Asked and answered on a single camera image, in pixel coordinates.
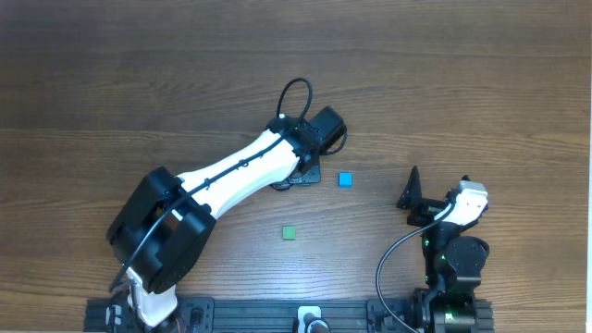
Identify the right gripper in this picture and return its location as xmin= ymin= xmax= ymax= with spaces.
xmin=396 ymin=165 xmax=473 ymax=228

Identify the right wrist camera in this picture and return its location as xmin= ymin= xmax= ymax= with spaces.
xmin=446 ymin=179 xmax=489 ymax=227

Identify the mounting rail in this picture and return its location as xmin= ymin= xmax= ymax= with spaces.
xmin=84 ymin=296 xmax=495 ymax=333

